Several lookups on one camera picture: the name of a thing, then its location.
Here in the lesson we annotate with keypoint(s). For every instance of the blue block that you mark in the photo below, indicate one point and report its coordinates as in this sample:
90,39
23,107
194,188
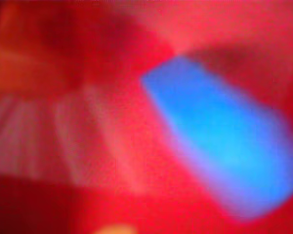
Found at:
217,136

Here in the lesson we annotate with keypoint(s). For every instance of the red container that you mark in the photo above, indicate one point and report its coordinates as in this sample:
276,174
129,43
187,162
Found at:
92,136

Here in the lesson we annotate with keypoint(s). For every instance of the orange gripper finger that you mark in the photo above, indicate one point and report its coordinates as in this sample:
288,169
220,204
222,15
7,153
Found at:
116,230

